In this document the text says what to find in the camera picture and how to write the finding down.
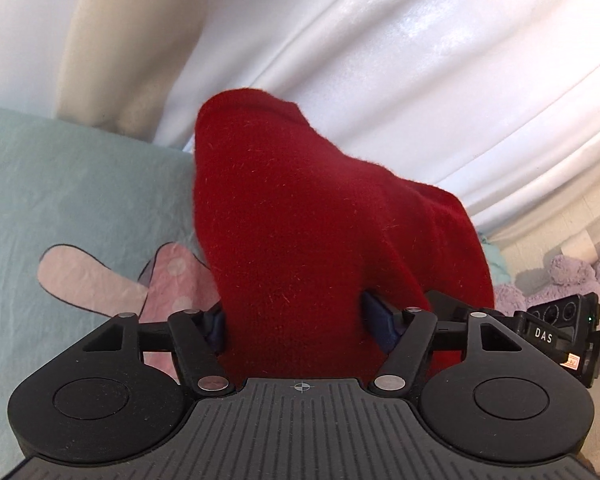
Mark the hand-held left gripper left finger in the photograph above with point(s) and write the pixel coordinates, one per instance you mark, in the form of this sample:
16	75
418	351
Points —
215	331

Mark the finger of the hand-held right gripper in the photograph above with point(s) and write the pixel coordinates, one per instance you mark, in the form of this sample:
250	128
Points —
445	305

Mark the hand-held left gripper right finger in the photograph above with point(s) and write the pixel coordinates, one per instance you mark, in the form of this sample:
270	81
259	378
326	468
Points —
380	321

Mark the red knitted garment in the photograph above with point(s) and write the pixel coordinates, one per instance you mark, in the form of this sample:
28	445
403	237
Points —
310	240

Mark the purple plush toy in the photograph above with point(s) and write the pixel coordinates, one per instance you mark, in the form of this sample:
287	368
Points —
570	280

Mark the light teal fluffy cloth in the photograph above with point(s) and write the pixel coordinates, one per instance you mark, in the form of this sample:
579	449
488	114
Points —
494	256

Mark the teal bed sheet pink print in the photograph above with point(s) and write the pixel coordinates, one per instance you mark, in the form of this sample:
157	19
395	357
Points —
80	200

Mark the beige curtain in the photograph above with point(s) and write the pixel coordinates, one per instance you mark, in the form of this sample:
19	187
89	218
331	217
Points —
115	45

